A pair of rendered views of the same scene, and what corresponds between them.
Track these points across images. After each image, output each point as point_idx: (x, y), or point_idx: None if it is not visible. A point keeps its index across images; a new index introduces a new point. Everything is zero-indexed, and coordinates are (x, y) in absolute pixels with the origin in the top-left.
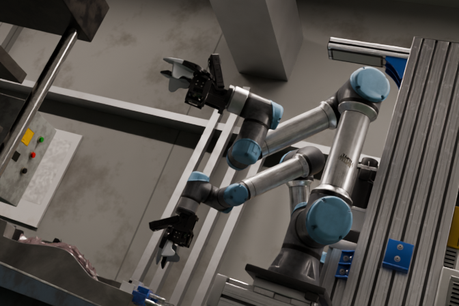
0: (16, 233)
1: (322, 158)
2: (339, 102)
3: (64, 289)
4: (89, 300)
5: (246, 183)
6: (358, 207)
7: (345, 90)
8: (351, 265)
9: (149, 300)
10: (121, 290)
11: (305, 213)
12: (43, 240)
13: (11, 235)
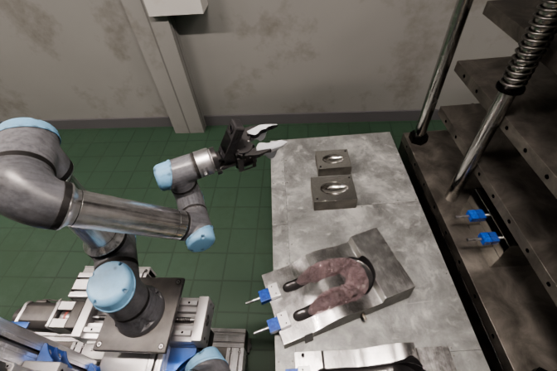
0: (374, 272)
1: None
2: (71, 166)
3: (272, 222)
4: (273, 250)
5: (190, 370)
6: None
7: (62, 150)
8: (57, 343)
9: (256, 297)
10: (268, 272)
11: (134, 239)
12: (412, 342)
13: (357, 255)
